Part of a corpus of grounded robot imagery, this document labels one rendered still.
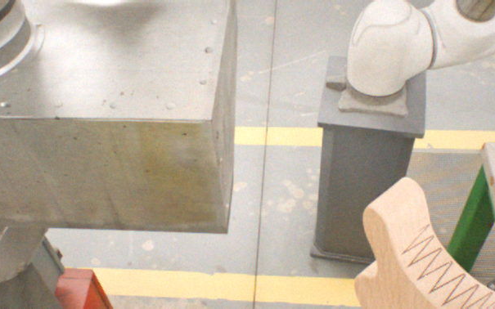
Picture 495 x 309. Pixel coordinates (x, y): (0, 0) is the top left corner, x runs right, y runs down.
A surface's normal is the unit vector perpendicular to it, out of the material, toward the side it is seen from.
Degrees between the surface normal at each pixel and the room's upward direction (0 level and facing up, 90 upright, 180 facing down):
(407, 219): 74
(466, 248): 90
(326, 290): 0
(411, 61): 87
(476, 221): 90
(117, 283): 0
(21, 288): 90
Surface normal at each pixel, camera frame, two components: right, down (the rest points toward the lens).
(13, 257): 0.98, 0.16
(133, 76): -0.06, -0.64
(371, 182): -0.21, 0.76
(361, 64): -0.67, 0.58
